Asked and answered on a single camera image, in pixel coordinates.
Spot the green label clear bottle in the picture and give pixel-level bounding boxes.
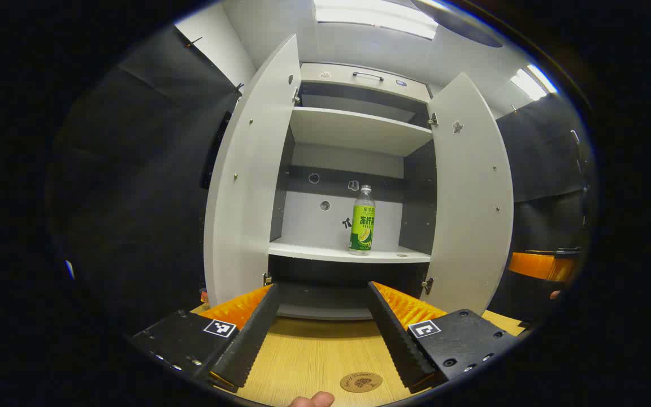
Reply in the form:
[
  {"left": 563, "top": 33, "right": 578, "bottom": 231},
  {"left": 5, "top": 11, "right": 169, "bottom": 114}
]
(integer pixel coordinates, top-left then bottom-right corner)
[{"left": 349, "top": 184, "right": 376, "bottom": 256}]

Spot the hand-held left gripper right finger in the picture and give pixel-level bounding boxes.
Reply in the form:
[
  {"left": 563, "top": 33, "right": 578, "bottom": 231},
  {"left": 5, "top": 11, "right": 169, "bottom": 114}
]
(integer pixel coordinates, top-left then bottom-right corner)
[{"left": 366, "top": 281, "right": 521, "bottom": 395}]

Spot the large ceiling light panel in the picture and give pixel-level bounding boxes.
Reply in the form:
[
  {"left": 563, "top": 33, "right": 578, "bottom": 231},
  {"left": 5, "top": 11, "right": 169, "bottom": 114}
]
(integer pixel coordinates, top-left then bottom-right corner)
[{"left": 313, "top": 0, "right": 438, "bottom": 40}]

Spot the round cork coaster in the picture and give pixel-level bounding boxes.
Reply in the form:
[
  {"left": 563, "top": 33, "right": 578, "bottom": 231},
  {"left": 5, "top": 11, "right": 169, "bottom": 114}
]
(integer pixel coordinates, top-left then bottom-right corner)
[{"left": 340, "top": 371, "right": 384, "bottom": 393}]

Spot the white cabinet drawer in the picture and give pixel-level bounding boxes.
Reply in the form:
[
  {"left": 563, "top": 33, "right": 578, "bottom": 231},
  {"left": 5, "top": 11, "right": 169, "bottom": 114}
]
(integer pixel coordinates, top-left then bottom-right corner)
[{"left": 300, "top": 62, "right": 432, "bottom": 102}]

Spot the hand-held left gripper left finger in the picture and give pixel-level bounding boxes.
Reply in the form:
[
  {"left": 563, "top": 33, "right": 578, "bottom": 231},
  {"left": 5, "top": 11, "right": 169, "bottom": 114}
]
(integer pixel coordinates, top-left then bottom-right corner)
[{"left": 131, "top": 283, "right": 281, "bottom": 393}]

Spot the black backdrop cloth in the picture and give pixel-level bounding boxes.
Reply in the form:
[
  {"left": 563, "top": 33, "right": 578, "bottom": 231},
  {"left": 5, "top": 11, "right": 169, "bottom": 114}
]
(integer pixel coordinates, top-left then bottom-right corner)
[{"left": 46, "top": 25, "right": 597, "bottom": 340}]

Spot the small ceiling light panel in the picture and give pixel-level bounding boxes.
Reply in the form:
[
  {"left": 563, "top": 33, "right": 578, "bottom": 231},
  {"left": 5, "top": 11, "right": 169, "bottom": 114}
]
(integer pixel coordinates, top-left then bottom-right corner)
[{"left": 510, "top": 64, "right": 558, "bottom": 101}]

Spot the white cabinet door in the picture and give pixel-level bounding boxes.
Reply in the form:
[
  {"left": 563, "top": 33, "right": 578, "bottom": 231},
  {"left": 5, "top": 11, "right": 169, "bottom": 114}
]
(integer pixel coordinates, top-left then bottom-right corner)
[
  {"left": 203, "top": 34, "right": 302, "bottom": 309},
  {"left": 419, "top": 72, "right": 515, "bottom": 316}
]

